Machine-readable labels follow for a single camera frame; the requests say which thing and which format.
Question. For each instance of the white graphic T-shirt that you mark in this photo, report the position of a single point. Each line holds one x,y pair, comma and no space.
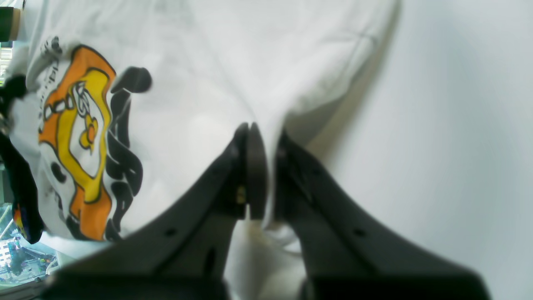
130,101

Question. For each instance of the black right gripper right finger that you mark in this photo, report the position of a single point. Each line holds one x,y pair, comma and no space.
348,254

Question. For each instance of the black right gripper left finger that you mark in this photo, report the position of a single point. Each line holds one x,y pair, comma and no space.
182,254

